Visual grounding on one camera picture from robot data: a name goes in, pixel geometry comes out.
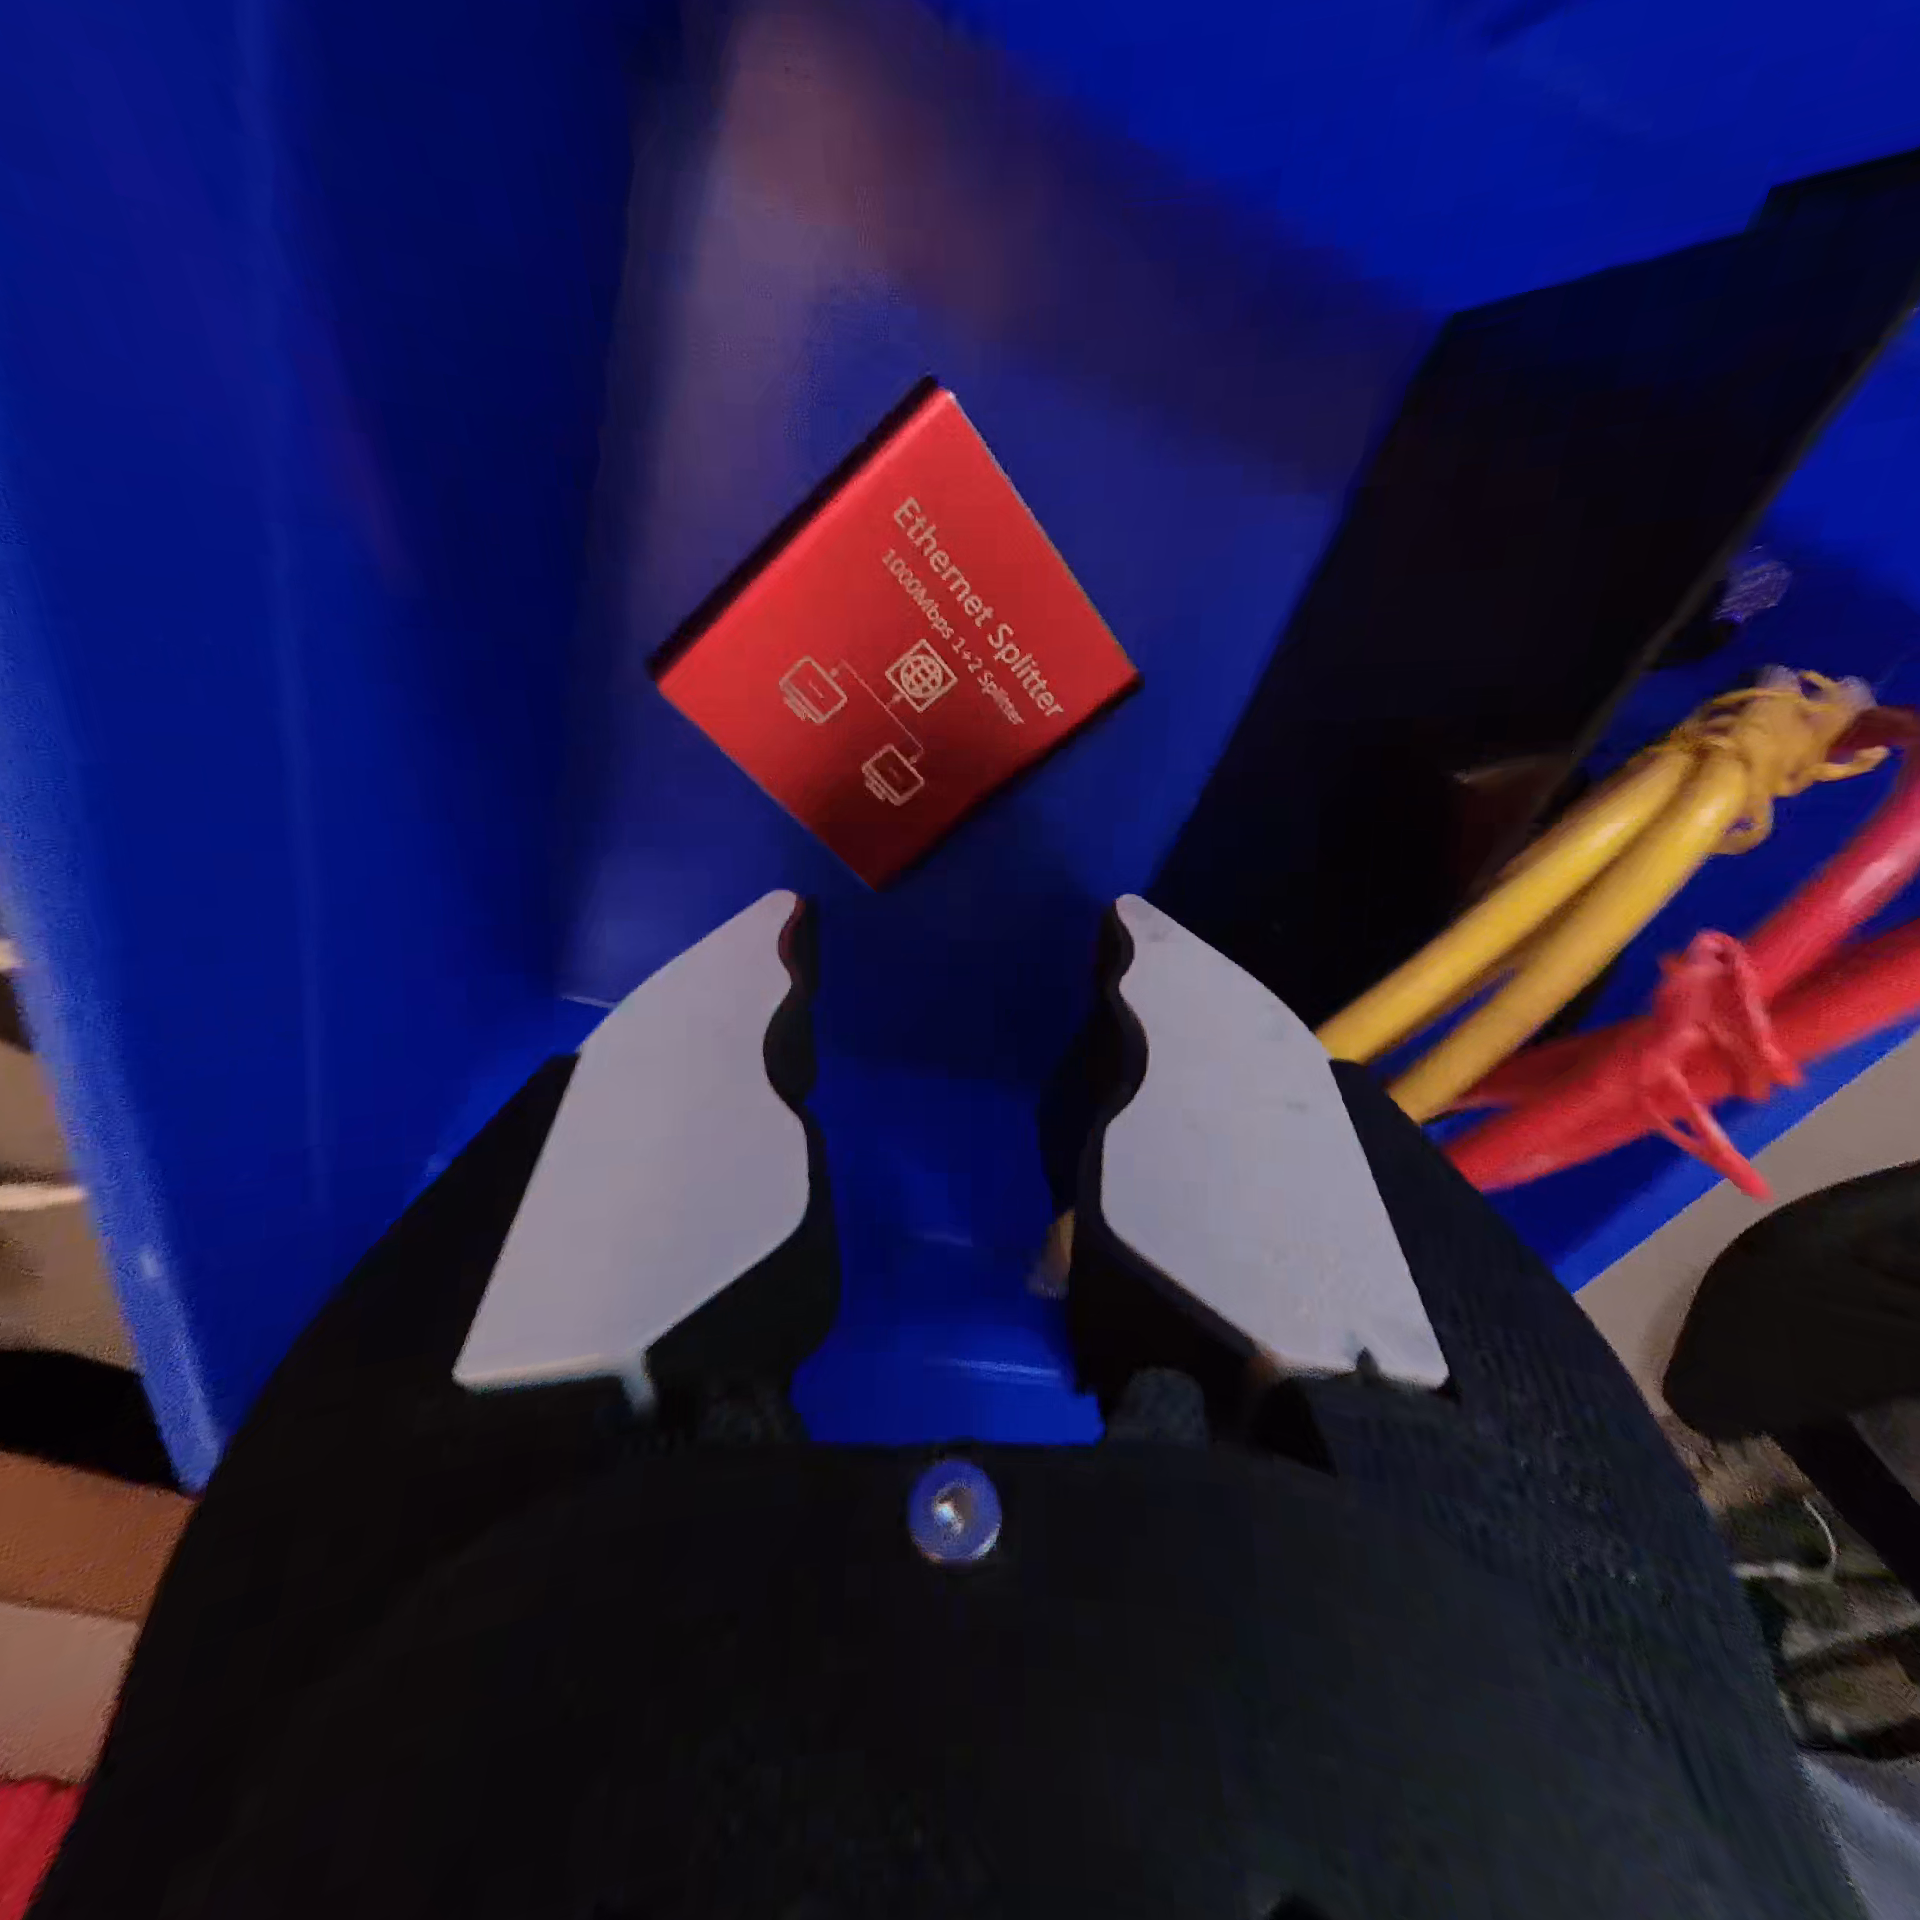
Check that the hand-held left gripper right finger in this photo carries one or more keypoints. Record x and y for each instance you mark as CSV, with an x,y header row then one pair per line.
x,y
1260,1200

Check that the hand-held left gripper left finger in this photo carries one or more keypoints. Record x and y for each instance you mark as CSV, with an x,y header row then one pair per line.
x,y
661,1170

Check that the red ethernet splitter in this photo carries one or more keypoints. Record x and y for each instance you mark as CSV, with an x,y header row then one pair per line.
x,y
900,645

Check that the blue plastic bin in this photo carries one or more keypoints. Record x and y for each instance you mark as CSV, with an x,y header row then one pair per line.
x,y
374,451

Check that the red twist tie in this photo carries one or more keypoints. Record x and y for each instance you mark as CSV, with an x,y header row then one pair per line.
x,y
1711,1021

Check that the black mesh office chair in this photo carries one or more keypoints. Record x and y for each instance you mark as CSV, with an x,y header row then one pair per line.
x,y
1814,1290

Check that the yellow twist tie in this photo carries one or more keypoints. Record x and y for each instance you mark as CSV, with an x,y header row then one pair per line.
x,y
1770,735

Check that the black bin divider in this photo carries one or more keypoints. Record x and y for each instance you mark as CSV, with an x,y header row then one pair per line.
x,y
1501,524

